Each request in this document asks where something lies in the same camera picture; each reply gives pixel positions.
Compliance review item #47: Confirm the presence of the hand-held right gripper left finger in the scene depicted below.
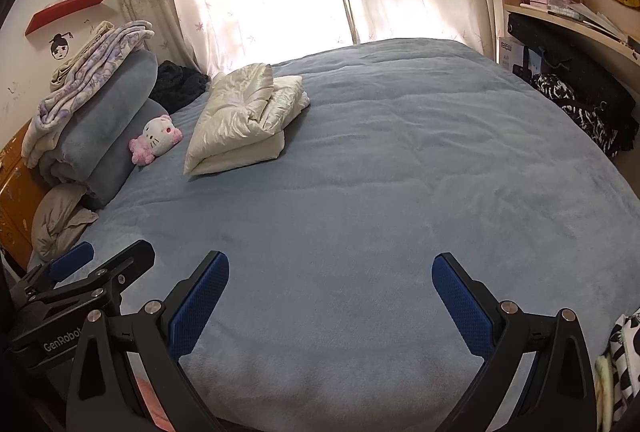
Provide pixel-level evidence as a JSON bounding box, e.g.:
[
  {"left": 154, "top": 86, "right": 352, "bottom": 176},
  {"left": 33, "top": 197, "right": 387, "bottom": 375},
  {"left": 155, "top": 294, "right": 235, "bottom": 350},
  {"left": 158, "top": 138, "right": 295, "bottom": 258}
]
[{"left": 65, "top": 250, "right": 231, "bottom": 432}]

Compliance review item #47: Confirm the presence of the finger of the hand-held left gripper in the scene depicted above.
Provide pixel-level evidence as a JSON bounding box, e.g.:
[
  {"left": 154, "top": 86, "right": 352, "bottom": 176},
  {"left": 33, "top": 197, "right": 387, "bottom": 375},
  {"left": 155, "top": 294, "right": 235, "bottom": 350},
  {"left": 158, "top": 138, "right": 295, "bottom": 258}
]
[
  {"left": 22, "top": 240, "right": 156, "bottom": 314},
  {"left": 20, "top": 241, "right": 96, "bottom": 296}
]

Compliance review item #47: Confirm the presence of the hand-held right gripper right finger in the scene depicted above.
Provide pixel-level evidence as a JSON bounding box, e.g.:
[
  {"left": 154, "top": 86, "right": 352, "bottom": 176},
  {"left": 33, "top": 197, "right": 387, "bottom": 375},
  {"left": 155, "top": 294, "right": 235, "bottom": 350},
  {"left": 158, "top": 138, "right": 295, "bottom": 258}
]
[{"left": 432, "top": 252, "right": 598, "bottom": 432}]

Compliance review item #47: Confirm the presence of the white puffer jacket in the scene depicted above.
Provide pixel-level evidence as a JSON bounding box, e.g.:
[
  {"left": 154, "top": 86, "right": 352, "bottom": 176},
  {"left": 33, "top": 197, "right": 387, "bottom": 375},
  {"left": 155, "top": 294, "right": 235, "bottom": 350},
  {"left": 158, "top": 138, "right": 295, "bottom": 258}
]
[{"left": 183, "top": 61, "right": 311, "bottom": 177}]

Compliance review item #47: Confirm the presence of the beige pillow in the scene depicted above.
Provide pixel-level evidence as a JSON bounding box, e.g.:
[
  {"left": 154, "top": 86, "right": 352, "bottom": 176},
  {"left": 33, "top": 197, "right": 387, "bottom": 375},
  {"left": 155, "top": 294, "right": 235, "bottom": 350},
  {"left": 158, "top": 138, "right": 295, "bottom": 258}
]
[{"left": 31, "top": 183, "right": 100, "bottom": 262}]

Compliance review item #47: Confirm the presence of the orange wooden headboard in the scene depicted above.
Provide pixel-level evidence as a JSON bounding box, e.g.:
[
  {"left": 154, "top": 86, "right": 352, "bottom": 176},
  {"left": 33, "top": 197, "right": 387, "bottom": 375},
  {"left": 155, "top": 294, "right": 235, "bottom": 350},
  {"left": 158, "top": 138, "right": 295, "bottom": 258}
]
[{"left": 0, "top": 119, "right": 51, "bottom": 273}]

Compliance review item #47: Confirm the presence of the white pink cat plush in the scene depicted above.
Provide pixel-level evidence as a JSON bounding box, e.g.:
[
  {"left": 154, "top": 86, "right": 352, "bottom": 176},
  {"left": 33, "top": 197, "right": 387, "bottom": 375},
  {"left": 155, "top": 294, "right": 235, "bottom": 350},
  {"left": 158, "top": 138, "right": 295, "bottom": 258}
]
[{"left": 128, "top": 113, "right": 183, "bottom": 166}]

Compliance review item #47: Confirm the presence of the folded blue-grey blanket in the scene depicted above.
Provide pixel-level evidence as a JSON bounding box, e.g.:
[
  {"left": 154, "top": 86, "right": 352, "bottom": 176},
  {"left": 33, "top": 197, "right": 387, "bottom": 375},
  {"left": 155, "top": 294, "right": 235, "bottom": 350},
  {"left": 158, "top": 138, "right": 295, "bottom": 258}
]
[{"left": 37, "top": 50, "right": 173, "bottom": 212}]

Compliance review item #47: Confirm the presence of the black white printed cloth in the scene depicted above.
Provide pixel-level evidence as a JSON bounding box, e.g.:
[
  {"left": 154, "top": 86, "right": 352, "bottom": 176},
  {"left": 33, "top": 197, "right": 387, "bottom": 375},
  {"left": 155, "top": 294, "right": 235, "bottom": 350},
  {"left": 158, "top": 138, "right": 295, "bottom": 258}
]
[{"left": 595, "top": 307, "right": 640, "bottom": 432}]

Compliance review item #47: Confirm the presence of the black fuzzy cloth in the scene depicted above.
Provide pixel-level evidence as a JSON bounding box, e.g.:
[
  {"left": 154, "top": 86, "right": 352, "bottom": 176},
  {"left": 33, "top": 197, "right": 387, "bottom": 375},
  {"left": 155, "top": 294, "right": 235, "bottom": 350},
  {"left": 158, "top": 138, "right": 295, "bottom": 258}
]
[{"left": 149, "top": 60, "right": 211, "bottom": 109}]

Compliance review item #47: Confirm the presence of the purple floral blanket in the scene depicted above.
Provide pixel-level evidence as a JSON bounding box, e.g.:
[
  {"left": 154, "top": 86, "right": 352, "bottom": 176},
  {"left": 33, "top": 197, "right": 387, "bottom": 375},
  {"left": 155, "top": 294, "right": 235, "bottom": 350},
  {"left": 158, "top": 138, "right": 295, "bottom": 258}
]
[{"left": 21, "top": 20, "right": 156, "bottom": 169}]

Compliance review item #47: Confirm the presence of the black white patterned garment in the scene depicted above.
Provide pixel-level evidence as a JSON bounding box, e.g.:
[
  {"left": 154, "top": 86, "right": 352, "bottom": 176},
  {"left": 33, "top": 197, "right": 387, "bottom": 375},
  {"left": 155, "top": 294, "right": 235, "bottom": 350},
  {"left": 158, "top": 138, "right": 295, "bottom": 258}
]
[{"left": 530, "top": 73, "right": 633, "bottom": 158}]

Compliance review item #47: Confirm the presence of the white cardboard box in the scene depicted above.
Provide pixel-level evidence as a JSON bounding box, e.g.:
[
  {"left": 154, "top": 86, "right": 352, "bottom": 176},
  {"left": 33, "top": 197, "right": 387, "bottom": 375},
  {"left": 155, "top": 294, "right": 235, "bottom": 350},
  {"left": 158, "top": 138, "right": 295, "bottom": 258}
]
[{"left": 497, "top": 36, "right": 526, "bottom": 72}]

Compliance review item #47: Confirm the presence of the black bag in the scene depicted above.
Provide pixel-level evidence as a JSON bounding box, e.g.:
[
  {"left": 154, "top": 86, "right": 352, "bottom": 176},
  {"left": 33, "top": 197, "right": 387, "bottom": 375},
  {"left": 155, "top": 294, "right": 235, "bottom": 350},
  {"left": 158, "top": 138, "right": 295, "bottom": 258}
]
[{"left": 506, "top": 11, "right": 640, "bottom": 113}]

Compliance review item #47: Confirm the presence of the pile of papers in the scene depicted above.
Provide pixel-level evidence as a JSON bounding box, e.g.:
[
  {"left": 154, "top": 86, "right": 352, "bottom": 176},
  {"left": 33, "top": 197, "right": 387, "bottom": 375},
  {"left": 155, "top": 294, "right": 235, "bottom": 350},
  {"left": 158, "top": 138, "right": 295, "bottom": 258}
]
[{"left": 547, "top": 2, "right": 628, "bottom": 40}]

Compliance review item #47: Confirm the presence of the face wall sticker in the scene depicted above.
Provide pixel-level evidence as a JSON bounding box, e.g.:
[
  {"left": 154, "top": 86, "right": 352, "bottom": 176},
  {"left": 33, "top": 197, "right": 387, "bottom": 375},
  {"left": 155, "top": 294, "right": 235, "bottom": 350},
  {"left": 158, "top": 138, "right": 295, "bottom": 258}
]
[{"left": 49, "top": 31, "right": 75, "bottom": 62}]

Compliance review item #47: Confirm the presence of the red wall shelf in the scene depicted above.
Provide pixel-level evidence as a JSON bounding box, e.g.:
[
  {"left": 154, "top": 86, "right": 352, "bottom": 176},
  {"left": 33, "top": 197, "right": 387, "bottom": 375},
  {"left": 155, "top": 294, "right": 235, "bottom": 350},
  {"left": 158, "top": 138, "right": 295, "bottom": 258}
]
[{"left": 26, "top": 0, "right": 115, "bottom": 36}]

